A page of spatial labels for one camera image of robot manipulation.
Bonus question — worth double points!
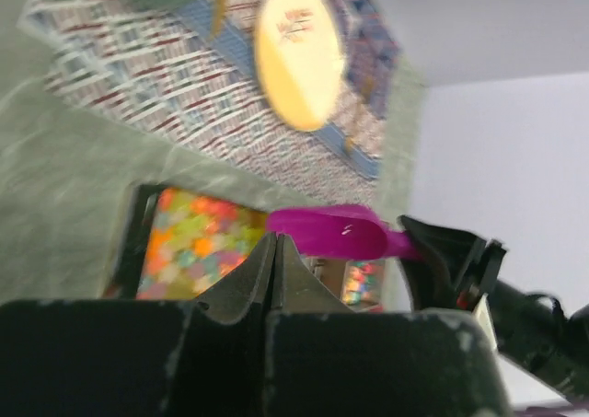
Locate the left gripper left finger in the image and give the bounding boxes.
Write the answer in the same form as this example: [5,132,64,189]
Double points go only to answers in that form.
[194,233,277,325]

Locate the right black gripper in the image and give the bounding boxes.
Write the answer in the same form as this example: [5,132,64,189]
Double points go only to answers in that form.
[398,215,588,399]

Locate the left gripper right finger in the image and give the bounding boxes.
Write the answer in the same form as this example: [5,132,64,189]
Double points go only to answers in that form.
[271,235,352,314]

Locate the tin of lollipops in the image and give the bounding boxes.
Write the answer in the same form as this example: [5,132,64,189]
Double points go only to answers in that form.
[299,257,352,313]

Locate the purple plastic scoop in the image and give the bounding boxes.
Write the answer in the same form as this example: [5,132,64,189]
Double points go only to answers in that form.
[266,204,420,261]

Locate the tin of pastel star candies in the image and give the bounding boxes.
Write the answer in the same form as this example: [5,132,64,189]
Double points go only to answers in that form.
[341,260,386,312]

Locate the gold tin of gummy stars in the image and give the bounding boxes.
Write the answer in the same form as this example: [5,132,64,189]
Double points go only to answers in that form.
[102,183,268,300]

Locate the gold fork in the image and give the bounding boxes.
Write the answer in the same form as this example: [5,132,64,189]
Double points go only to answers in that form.
[343,75,375,156]

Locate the cream and orange plate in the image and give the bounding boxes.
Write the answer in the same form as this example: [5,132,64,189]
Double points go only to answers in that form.
[253,0,345,132]

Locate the patterned placemat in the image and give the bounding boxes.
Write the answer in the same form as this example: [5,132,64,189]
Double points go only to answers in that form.
[21,0,398,194]

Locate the gold knife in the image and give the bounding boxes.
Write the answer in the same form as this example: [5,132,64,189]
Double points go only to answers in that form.
[209,0,227,41]

